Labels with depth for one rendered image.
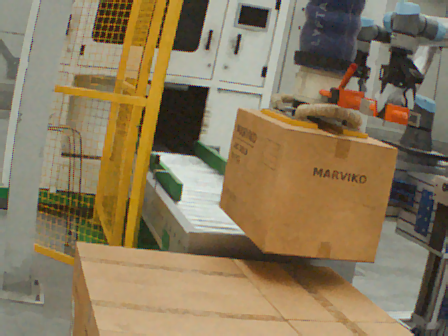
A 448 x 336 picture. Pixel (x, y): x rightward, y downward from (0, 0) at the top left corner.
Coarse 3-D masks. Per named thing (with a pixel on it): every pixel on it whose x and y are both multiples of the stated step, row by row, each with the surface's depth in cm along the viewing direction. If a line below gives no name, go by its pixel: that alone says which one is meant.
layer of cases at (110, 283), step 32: (96, 256) 244; (128, 256) 252; (160, 256) 260; (192, 256) 269; (96, 288) 213; (128, 288) 220; (160, 288) 227; (192, 288) 233; (224, 288) 240; (256, 288) 247; (288, 288) 253; (320, 288) 260; (352, 288) 266; (96, 320) 188; (128, 320) 194; (160, 320) 200; (192, 320) 206; (224, 320) 211; (256, 320) 216; (288, 320) 222; (320, 320) 227; (352, 320) 231; (384, 320) 236
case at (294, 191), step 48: (240, 144) 278; (288, 144) 234; (336, 144) 239; (384, 144) 251; (240, 192) 271; (288, 192) 238; (336, 192) 243; (384, 192) 248; (288, 240) 242; (336, 240) 247
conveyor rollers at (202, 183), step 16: (176, 160) 468; (192, 160) 480; (176, 176) 415; (192, 176) 426; (208, 176) 433; (192, 192) 381; (208, 192) 387; (192, 208) 345; (208, 208) 349; (192, 224) 318; (208, 224) 321; (224, 224) 325
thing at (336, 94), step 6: (330, 90) 242; (336, 90) 238; (342, 90) 236; (330, 96) 244; (336, 96) 239; (342, 96) 237; (348, 96) 237; (354, 96) 238; (360, 96) 239; (330, 102) 242; (336, 102) 238; (342, 102) 237; (354, 108) 239
